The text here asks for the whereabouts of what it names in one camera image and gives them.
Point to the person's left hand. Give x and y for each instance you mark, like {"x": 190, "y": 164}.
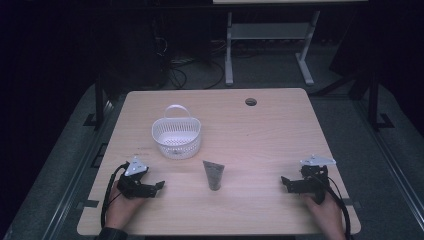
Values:
{"x": 121, "y": 208}

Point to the grey squeeze tube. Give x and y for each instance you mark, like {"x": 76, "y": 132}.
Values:
{"x": 213, "y": 175}

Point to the white metal desk frame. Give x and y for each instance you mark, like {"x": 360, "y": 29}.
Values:
{"x": 266, "y": 31}

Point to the person's right hand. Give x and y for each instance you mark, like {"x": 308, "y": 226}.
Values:
{"x": 326, "y": 215}

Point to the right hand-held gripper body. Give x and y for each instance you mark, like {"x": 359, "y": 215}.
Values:
{"x": 313, "y": 181}

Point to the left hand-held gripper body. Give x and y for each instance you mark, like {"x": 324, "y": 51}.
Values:
{"x": 131, "y": 185}

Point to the white plastic basket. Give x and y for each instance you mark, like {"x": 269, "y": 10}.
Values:
{"x": 176, "y": 135}

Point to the grey metal floor rail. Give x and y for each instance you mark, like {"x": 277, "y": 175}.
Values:
{"x": 78, "y": 173}
{"x": 388, "y": 156}

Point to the black metal stand post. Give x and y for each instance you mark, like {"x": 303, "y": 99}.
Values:
{"x": 99, "y": 100}

